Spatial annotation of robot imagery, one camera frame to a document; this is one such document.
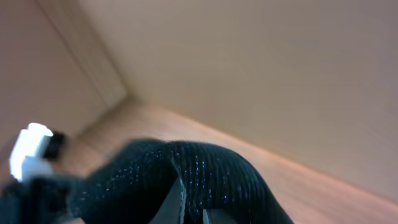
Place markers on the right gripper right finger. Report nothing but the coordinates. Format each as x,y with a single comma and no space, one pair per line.
217,216

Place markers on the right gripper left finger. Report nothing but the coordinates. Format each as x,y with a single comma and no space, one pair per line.
172,210

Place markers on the black knit sweater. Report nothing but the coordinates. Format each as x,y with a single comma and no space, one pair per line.
133,185

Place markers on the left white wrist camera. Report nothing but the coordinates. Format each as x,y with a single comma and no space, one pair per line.
35,147

